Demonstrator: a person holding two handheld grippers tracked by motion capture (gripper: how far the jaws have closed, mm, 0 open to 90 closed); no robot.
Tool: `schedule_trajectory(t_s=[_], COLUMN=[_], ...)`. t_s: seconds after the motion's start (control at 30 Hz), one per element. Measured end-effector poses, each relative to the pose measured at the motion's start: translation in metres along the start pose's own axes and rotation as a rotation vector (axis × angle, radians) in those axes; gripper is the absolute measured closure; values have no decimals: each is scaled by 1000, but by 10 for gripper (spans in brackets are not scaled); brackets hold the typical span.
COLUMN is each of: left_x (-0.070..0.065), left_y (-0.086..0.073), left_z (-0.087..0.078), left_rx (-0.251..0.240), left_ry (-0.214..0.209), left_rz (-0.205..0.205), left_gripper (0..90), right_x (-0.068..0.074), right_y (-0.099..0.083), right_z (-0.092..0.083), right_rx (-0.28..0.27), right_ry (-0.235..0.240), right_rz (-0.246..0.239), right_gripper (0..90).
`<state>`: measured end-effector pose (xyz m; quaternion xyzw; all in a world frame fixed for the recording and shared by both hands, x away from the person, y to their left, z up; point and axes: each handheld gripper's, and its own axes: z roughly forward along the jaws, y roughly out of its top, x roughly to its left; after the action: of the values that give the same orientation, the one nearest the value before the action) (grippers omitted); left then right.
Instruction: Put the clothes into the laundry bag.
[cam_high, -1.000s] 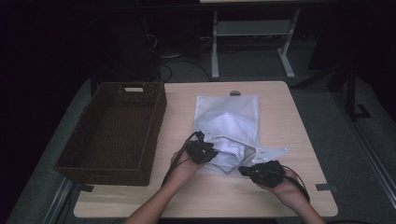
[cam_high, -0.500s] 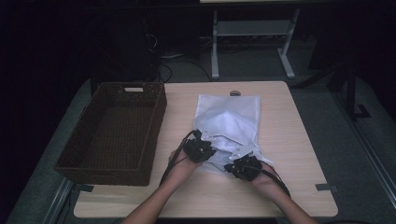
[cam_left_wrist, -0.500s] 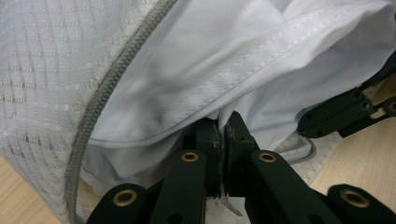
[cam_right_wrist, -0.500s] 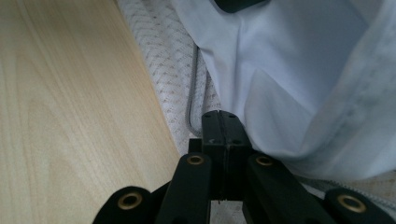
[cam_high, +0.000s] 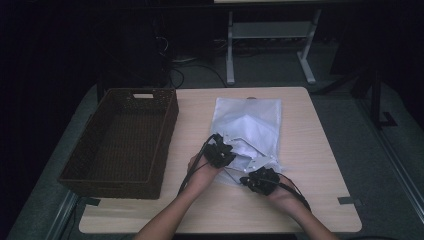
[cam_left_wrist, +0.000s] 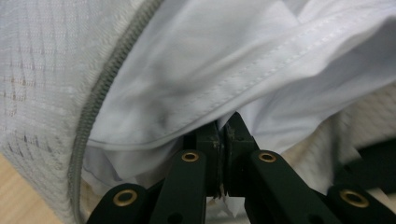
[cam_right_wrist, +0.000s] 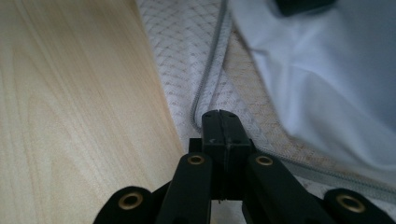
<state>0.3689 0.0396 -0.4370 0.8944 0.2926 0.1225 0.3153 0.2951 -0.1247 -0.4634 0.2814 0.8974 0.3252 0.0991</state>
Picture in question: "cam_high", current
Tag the person's right hand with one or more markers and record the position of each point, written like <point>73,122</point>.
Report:
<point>286,196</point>

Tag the brown woven basket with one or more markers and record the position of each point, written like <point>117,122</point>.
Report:
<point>120,140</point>

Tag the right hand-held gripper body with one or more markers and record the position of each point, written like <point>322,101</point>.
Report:
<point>265,181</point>

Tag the white mesh laundry bag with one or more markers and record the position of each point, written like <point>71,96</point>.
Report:
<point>246,108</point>

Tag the metal floor rail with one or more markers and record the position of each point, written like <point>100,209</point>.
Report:
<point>61,216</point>
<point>396,160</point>

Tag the grey tape strip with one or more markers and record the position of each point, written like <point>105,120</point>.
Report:
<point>91,201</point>
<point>350,200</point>

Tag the white metal table frame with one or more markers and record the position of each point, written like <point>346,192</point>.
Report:
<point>230,50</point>

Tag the person's left hand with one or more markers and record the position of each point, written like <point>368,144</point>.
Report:
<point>200,176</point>

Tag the black metal stand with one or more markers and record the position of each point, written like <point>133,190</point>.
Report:
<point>376,100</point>

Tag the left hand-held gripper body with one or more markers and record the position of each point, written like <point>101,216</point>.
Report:
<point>218,155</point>

